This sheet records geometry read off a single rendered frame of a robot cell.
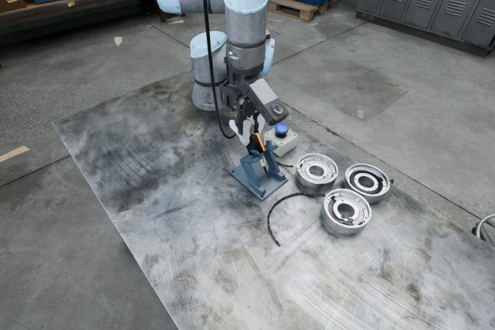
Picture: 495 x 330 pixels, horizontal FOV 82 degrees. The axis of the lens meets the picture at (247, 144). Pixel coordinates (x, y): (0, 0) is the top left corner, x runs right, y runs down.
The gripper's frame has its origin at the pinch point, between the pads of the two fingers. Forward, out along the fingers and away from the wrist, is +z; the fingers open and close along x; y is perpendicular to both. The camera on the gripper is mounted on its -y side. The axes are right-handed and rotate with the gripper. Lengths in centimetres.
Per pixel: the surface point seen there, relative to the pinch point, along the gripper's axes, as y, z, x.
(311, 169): -11.2, 10.4, -11.6
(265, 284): -23.4, 11.9, 18.5
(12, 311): 63, 92, 84
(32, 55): 329, 92, 9
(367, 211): -28.5, 9.0, -9.4
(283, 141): -0.7, 7.5, -11.6
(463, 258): -48, 12, -16
